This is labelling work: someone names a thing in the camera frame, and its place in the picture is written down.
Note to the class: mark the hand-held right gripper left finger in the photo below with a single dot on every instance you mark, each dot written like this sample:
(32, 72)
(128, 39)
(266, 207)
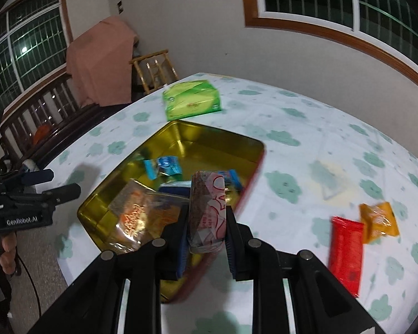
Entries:
(183, 250)

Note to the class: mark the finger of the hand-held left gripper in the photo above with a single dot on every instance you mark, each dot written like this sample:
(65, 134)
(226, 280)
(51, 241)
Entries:
(38, 177)
(61, 193)

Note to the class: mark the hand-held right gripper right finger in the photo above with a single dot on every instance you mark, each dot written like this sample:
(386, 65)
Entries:
(231, 250)

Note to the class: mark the small clear fried twist packet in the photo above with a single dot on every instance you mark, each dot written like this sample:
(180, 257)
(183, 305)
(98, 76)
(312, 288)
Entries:
(170, 214)

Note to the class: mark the pink-wrapped round cake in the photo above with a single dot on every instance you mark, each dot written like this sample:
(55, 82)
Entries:
(207, 208)

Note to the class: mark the clear orange-label fried twist packet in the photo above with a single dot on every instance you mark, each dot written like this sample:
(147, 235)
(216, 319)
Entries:
(134, 212)

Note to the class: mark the light blue chocolate snack packet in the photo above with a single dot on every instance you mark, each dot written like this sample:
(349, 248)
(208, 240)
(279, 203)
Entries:
(163, 167)

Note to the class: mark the red and gold tin box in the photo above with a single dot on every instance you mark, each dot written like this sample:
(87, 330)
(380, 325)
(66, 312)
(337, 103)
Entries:
(202, 146)

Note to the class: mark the person's left hand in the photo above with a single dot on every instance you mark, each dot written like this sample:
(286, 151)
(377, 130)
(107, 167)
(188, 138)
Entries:
(7, 254)

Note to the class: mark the orange object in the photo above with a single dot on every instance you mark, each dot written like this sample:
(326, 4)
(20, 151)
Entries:
(41, 134)

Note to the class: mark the dark blue snack packet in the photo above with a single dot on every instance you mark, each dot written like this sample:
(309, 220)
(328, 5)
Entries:
(176, 189)

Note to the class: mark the dark wooden bench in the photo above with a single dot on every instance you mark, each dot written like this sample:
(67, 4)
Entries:
(69, 118)

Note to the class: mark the red snack packet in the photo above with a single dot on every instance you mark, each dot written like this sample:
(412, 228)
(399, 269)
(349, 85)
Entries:
(346, 254)

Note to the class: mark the pink cloth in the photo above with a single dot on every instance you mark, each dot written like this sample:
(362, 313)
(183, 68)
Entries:
(97, 59)

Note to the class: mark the cloud print tablecloth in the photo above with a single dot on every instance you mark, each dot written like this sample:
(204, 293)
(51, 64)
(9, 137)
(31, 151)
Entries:
(317, 139)

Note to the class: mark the orange snack packet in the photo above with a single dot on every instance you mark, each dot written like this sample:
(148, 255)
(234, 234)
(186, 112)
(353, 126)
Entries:
(379, 221)

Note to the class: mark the green tissue pack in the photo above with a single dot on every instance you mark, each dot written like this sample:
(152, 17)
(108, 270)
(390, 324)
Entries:
(191, 99)

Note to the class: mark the light wooden chair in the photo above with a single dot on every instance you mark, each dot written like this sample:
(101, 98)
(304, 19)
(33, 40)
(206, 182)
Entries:
(153, 66)

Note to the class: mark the brown framed window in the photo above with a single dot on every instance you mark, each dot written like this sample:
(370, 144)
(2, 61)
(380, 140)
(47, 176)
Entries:
(334, 24)

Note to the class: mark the barred window with brown frame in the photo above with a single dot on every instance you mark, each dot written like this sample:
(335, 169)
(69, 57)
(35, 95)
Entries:
(31, 41)

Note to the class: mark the wall switch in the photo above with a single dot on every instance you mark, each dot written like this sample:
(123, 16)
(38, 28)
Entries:
(120, 7)

